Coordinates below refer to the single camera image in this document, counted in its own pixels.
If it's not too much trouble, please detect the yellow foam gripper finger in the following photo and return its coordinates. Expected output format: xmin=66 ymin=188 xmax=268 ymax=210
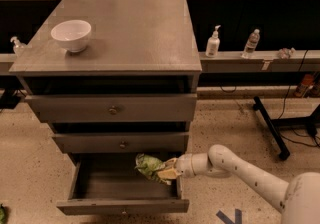
xmin=157 ymin=158 xmax=181 ymax=180

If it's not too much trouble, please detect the black stand base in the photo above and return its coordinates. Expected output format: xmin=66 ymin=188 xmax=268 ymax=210
xmin=253 ymin=96 xmax=320 ymax=160

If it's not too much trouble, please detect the top grey drawer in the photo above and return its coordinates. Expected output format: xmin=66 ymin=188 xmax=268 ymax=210
xmin=26 ymin=94 xmax=197 ymax=123

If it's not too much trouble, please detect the orange spray can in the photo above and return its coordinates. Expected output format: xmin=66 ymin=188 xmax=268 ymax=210
xmin=294 ymin=74 xmax=314 ymax=97

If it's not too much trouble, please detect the middle grey drawer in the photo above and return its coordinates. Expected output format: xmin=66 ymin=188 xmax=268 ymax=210
xmin=53 ymin=132 xmax=189 ymax=154

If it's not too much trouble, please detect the white ceramic bowl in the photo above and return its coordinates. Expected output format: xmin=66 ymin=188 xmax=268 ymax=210
xmin=51 ymin=20 xmax=92 ymax=53

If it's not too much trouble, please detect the grey drawer cabinet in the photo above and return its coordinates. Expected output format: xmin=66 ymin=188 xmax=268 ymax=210
xmin=8 ymin=0 xmax=203 ymax=216

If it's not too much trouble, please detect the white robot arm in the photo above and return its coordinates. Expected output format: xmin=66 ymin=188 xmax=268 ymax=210
xmin=157 ymin=144 xmax=320 ymax=224

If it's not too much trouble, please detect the crumpled plastic wrapper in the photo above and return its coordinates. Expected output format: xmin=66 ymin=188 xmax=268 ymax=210
xmin=278 ymin=48 xmax=296 ymax=59

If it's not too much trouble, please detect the green object at floor edge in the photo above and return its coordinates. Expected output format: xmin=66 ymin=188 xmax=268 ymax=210
xmin=0 ymin=204 xmax=7 ymax=224

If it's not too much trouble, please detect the open bottom grey drawer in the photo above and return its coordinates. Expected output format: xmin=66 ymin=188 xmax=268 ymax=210
xmin=57 ymin=153 xmax=189 ymax=215

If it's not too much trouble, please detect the clear pump sanitizer bottle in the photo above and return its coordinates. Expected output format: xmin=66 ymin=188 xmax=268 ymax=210
xmin=10 ymin=36 xmax=26 ymax=56

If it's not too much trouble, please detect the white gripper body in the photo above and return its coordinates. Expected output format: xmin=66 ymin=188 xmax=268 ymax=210
xmin=175 ymin=154 xmax=194 ymax=178

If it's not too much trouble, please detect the clear plastic water bottle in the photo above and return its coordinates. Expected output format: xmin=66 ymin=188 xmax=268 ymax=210
xmin=241 ymin=29 xmax=260 ymax=58

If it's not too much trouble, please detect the green jalapeno chip bag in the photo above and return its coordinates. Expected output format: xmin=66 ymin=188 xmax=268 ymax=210
xmin=135 ymin=153 xmax=172 ymax=185

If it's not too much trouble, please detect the white pump lotion bottle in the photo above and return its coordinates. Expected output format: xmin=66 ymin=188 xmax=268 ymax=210
xmin=205 ymin=25 xmax=220 ymax=57

